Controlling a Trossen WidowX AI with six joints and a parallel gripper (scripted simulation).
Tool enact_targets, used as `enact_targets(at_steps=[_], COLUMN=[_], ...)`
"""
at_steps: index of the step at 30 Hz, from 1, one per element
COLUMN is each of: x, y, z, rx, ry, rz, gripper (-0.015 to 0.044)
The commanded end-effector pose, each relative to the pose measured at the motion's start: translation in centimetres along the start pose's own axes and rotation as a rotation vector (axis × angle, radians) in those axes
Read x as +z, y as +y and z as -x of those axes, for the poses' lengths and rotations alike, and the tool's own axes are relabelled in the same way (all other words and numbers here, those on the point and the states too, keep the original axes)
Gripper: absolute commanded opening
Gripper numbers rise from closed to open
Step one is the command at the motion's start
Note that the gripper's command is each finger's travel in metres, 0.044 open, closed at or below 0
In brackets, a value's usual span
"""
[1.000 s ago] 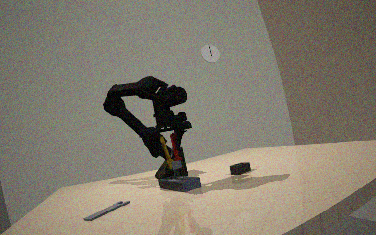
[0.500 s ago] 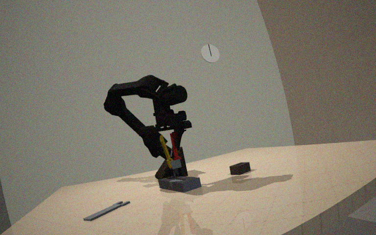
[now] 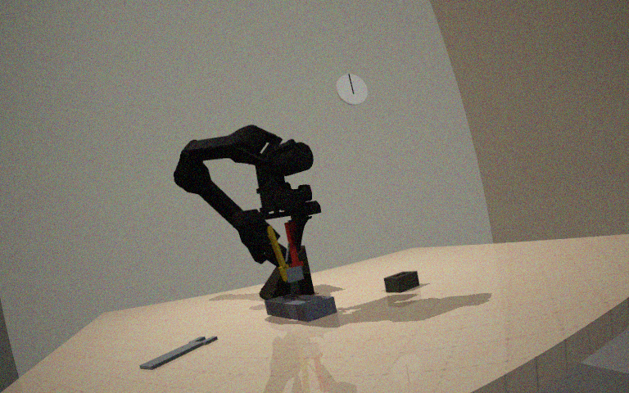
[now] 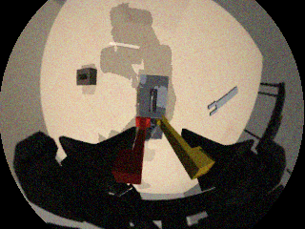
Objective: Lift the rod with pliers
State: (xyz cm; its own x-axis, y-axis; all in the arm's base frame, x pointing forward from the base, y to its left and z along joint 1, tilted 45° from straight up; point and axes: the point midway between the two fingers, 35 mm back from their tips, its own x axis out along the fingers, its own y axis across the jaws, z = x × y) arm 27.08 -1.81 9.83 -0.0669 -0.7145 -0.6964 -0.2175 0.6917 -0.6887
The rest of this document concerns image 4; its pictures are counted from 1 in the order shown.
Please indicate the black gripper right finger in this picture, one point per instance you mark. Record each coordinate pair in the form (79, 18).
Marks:
(222, 155)

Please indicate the grey flat bar with forked end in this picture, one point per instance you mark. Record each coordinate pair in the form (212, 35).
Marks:
(223, 100)

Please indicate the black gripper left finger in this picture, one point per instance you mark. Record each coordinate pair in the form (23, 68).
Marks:
(101, 155)

